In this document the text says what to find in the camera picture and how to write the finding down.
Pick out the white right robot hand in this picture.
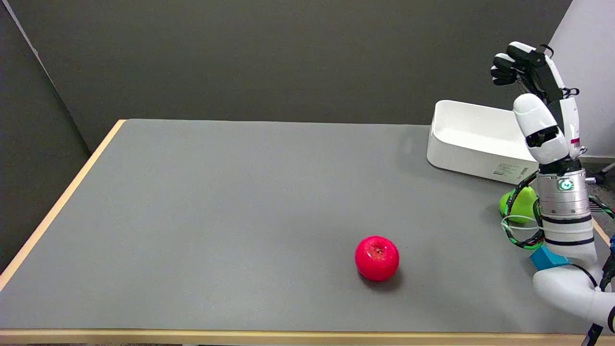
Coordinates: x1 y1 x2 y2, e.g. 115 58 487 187
491 41 588 174

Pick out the red apple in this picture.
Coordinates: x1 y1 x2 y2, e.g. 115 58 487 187
355 235 400 282

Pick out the white plastic bin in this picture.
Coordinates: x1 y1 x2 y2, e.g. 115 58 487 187
427 100 540 185

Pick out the black chair caster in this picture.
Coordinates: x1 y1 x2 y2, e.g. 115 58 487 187
594 163 615 185

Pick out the green pear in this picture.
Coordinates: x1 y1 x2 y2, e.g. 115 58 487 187
499 186 540 224

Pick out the blue block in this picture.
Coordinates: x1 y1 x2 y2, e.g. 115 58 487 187
530 247 571 271

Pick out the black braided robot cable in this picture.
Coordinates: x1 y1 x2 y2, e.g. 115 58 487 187
501 172 546 250

